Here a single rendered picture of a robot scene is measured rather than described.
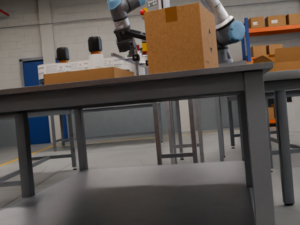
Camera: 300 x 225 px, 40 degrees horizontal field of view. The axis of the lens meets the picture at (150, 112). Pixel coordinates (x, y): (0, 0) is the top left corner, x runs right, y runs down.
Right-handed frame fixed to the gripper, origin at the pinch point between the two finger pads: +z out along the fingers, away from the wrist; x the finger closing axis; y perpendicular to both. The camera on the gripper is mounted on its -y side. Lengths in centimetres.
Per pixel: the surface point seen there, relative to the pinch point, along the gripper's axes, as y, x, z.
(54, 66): 54, -19, -2
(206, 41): -38, 35, -15
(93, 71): 0, 71, -27
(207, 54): -38, 38, -10
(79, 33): 300, -766, 176
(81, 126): 87, -94, 81
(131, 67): 6.0, -5.5, 4.3
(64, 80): 11, 72, -26
